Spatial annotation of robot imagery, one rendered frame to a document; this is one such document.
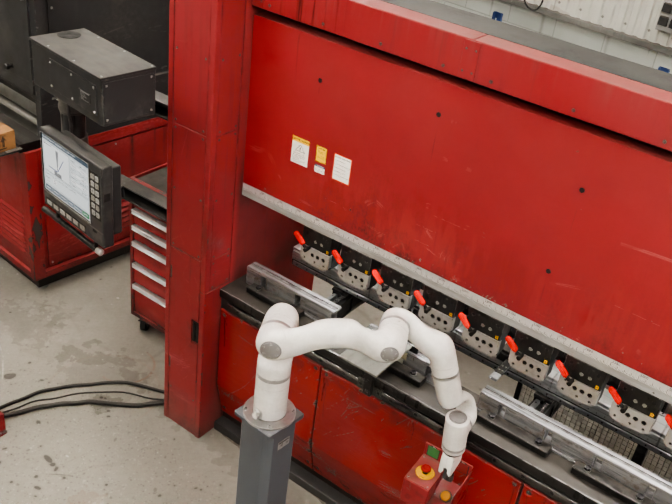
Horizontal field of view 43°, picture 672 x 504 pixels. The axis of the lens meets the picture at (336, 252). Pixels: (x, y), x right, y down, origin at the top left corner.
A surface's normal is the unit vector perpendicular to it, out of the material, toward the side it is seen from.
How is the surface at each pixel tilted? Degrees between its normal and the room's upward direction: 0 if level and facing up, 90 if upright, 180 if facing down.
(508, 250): 90
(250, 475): 90
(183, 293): 90
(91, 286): 0
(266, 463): 90
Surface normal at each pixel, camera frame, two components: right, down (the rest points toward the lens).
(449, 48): -0.59, 0.36
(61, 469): 0.11, -0.84
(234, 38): 0.80, 0.40
